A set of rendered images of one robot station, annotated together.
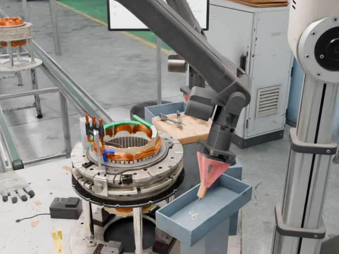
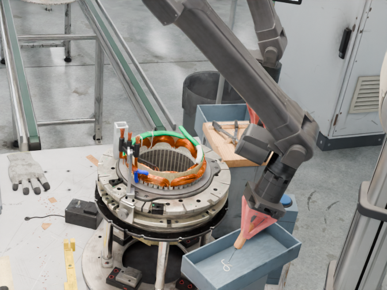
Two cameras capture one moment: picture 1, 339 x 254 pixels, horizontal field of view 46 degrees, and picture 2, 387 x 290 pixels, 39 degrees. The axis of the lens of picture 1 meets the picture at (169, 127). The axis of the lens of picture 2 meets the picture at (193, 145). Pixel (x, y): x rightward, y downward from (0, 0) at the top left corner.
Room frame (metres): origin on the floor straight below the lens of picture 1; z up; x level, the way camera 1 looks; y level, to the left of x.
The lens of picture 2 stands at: (-0.07, -0.02, 1.84)
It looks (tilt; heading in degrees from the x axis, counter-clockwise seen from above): 32 degrees down; 4
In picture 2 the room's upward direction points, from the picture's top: 8 degrees clockwise
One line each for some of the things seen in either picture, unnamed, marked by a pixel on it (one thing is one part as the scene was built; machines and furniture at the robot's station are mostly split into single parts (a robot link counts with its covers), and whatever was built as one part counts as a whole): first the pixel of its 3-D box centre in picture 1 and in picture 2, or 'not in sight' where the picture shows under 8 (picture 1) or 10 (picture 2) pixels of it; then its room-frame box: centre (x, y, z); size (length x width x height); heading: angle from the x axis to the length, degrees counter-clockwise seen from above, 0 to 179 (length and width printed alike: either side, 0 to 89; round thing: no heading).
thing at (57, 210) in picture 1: (66, 206); (84, 212); (1.14, 0.36, 0.81); 0.10 x 0.06 x 0.06; 85
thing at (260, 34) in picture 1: (235, 66); (336, 38); (3.67, -0.62, 0.60); 1.02 x 0.55 x 1.20; 28
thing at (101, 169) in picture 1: (100, 152); (131, 173); (0.90, 0.18, 1.15); 0.03 x 0.02 x 0.12; 15
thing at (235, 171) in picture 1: (225, 197); (272, 239); (1.06, -0.18, 0.91); 0.07 x 0.07 x 0.25; 8
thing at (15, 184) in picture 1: (14, 184); (27, 170); (1.31, 0.60, 0.79); 0.24 x 0.12 x 0.02; 28
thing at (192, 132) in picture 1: (187, 126); (243, 142); (1.28, -0.06, 1.05); 0.20 x 0.19 x 0.02; 23
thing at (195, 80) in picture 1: (196, 82); not in sight; (1.31, -0.09, 1.20); 0.10 x 0.07 x 0.07; 115
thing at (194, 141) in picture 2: (147, 125); (192, 143); (1.07, 0.07, 1.15); 0.15 x 0.04 x 0.02; 23
